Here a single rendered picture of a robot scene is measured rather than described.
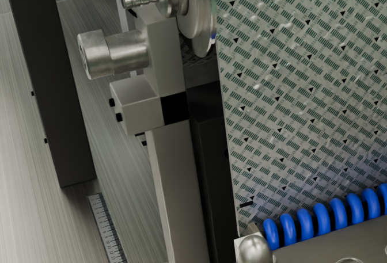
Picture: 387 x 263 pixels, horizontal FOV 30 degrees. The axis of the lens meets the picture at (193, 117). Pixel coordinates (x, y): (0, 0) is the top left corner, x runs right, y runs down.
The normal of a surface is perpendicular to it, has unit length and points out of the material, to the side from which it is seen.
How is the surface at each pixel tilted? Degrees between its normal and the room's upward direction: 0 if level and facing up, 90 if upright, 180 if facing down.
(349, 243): 0
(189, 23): 90
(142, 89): 0
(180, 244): 90
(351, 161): 90
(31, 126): 0
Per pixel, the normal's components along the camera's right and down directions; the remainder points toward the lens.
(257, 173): 0.30, 0.45
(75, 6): -0.12, -0.86
